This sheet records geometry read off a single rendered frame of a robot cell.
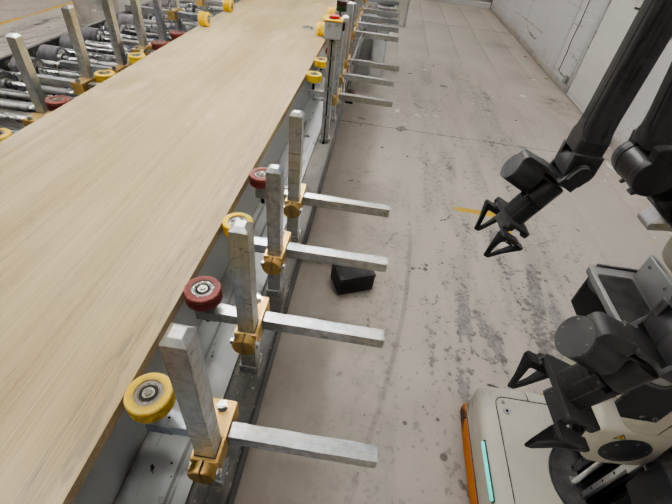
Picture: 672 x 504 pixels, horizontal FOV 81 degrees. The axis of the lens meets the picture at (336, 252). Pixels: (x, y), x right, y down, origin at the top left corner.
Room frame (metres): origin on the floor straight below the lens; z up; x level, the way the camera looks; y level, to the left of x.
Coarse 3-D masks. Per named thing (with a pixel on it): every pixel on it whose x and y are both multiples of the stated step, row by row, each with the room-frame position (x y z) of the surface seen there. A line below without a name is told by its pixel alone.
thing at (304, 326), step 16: (224, 304) 0.59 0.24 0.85; (208, 320) 0.56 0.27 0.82; (224, 320) 0.56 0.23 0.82; (272, 320) 0.56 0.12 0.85; (288, 320) 0.57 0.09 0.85; (304, 320) 0.57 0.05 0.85; (320, 320) 0.58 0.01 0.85; (320, 336) 0.55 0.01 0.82; (336, 336) 0.55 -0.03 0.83; (352, 336) 0.55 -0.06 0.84; (368, 336) 0.55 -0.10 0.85; (384, 336) 0.56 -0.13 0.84
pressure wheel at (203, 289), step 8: (192, 280) 0.59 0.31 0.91; (200, 280) 0.60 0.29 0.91; (208, 280) 0.60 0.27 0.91; (216, 280) 0.60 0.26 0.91; (184, 288) 0.57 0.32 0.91; (192, 288) 0.57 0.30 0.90; (200, 288) 0.57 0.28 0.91; (208, 288) 0.58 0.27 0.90; (216, 288) 0.58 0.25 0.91; (184, 296) 0.55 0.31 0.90; (192, 296) 0.55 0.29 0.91; (200, 296) 0.55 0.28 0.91; (208, 296) 0.55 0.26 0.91; (216, 296) 0.56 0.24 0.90; (192, 304) 0.54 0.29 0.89; (200, 304) 0.54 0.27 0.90; (208, 304) 0.54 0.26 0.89; (216, 304) 0.56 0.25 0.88
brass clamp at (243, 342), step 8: (264, 296) 0.62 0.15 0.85; (264, 304) 0.60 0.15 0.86; (264, 312) 0.57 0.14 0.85; (256, 328) 0.53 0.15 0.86; (240, 336) 0.50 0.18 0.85; (248, 336) 0.50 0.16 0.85; (256, 336) 0.51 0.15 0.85; (232, 344) 0.49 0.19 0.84; (240, 344) 0.49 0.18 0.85; (248, 344) 0.49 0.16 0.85; (256, 344) 0.50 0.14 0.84; (240, 352) 0.49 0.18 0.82; (248, 352) 0.49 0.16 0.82
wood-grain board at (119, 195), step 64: (256, 0) 3.65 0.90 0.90; (320, 0) 4.00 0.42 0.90; (192, 64) 1.99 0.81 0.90; (256, 64) 2.11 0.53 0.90; (64, 128) 1.20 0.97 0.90; (128, 128) 1.26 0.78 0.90; (192, 128) 1.33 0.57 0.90; (256, 128) 1.39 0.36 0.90; (0, 192) 0.82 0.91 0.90; (64, 192) 0.86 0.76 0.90; (128, 192) 0.89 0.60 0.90; (192, 192) 0.93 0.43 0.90; (0, 256) 0.60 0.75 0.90; (64, 256) 0.62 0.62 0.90; (128, 256) 0.65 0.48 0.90; (192, 256) 0.68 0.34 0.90; (0, 320) 0.43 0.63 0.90; (64, 320) 0.45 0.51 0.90; (128, 320) 0.47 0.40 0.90; (0, 384) 0.31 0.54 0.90; (64, 384) 0.32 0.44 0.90; (128, 384) 0.34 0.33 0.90; (0, 448) 0.21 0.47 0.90; (64, 448) 0.22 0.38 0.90
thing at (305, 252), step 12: (264, 240) 0.83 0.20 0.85; (264, 252) 0.81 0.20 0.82; (288, 252) 0.81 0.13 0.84; (300, 252) 0.80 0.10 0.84; (312, 252) 0.81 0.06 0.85; (324, 252) 0.81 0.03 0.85; (336, 252) 0.82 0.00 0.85; (348, 252) 0.83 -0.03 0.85; (336, 264) 0.80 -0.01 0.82; (348, 264) 0.80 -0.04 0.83; (360, 264) 0.80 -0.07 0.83; (372, 264) 0.80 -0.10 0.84; (384, 264) 0.80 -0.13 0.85
